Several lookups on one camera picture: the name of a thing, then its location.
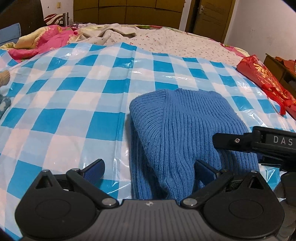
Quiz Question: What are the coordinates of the blue striped knit sweater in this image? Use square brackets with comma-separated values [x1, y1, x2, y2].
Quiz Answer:
[129, 88, 259, 201]

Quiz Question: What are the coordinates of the wooden side cabinet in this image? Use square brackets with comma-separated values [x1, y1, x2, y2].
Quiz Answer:
[264, 54, 295, 97]

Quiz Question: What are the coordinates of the blue white checkered plastic sheet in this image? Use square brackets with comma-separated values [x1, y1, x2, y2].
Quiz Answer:
[1, 43, 295, 240]

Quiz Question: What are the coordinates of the red gift bag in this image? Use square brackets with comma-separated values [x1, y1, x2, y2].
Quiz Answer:
[236, 55, 295, 119]

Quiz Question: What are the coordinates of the teal folded garment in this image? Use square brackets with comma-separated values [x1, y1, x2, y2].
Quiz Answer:
[0, 94, 11, 118]

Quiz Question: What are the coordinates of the beige brown striped folded garment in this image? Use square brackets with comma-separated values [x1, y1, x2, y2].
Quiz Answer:
[0, 70, 11, 87]

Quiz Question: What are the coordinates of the white floral bed sheet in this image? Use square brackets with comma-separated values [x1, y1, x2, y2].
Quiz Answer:
[76, 22, 250, 67]

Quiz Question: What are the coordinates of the brown wooden door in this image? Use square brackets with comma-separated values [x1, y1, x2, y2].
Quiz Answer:
[185, 0, 235, 43]

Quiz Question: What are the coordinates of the pink yellow floral quilt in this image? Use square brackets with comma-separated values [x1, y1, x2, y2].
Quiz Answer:
[1, 25, 78, 62]

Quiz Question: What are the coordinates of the beige crumpled cloth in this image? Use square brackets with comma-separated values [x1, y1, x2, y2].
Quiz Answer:
[76, 23, 141, 45]

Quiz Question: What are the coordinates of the blue pillow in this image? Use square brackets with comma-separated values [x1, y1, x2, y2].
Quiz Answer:
[0, 23, 22, 45]

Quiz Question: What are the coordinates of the red white striped cloth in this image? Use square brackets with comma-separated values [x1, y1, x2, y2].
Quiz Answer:
[44, 13, 70, 27]

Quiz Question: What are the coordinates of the brown wooden wardrobe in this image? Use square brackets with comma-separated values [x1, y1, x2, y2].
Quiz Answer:
[73, 0, 185, 29]

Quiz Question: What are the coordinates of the dark wooden headboard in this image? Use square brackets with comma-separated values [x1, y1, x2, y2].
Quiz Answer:
[1, 0, 46, 35]

